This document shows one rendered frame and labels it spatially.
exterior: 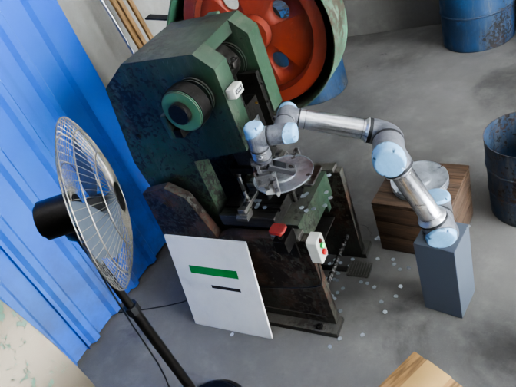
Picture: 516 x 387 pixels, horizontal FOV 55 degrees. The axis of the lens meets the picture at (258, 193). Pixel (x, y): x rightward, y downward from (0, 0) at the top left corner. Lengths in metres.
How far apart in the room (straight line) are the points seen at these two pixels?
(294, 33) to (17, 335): 1.74
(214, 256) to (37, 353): 1.54
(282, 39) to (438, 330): 1.53
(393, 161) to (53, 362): 1.24
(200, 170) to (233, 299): 0.74
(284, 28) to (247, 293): 1.28
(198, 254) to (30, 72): 1.26
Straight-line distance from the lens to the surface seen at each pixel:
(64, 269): 3.01
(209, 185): 2.33
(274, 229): 2.07
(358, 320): 2.63
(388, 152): 1.78
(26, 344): 1.07
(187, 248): 2.58
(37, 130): 2.87
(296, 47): 2.37
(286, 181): 2.27
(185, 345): 2.89
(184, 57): 1.93
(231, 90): 1.91
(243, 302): 2.61
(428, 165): 2.81
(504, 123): 2.98
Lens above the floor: 2.08
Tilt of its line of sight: 35 degrees down
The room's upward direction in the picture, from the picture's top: 22 degrees counter-clockwise
